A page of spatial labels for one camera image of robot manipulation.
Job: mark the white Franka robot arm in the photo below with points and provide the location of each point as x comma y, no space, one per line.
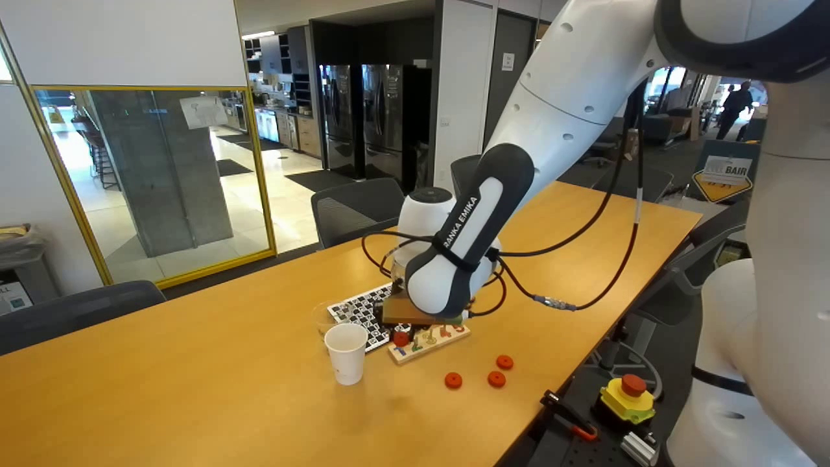
587,80

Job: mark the white paper cup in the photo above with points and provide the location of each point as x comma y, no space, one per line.
348,359

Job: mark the wooden number puzzle board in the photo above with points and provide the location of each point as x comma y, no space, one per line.
432,343

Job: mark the black white calibration board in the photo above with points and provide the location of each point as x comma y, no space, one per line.
364,312

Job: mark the black and red tool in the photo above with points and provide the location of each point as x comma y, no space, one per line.
561,414

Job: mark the black equipment cart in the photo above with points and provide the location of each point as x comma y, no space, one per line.
535,454

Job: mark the black glass door cabinet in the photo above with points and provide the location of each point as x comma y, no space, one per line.
379,121

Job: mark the yellow emergency stop button box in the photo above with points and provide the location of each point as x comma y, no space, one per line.
627,403

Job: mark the silver metal block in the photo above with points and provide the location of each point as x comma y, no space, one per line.
639,448

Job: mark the yellow framed glass panel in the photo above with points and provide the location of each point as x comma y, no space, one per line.
80,216

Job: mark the white and yellow sign board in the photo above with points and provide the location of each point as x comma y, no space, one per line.
724,173

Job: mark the grey bin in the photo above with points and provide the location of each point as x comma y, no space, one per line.
28,269

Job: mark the person in dark clothes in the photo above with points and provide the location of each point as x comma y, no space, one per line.
737,103

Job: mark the brown wrist camera block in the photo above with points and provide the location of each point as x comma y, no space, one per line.
392,312

